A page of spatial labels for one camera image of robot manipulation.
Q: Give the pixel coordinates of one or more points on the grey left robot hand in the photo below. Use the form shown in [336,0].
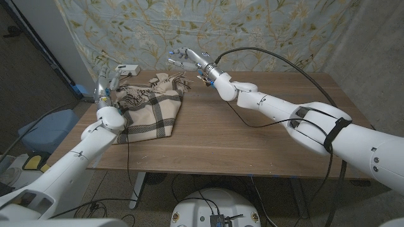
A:
[105,88]

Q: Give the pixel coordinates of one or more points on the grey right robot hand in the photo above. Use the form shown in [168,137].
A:
[195,61]

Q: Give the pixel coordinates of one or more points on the beige plaid scarf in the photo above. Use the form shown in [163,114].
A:
[151,110]

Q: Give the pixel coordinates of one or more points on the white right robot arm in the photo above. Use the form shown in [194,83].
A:
[315,126]

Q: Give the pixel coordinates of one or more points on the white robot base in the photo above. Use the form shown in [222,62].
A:
[199,205]

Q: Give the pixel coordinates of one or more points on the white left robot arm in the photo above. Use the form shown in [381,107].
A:
[63,170]

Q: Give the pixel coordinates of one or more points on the small blue object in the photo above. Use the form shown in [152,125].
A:
[81,89]

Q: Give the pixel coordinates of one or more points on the white power strip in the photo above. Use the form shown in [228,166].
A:
[127,69]

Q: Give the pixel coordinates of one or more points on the floral printed backdrop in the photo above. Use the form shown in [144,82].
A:
[205,25]

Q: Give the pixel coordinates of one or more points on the blue-grey stool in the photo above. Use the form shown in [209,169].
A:
[47,130]

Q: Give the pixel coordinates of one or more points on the black round fan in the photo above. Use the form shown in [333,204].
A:
[154,178]

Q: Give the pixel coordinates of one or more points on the yellow black pad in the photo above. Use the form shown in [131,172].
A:
[33,162]

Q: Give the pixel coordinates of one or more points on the white table leg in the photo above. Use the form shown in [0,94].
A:
[137,190]

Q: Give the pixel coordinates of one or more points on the grey white sneaker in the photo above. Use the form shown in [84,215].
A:
[9,176]

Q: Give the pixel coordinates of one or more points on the black box on base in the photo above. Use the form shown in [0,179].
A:
[217,221]

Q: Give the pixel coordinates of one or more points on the grey table leg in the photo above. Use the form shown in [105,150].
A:
[300,198]

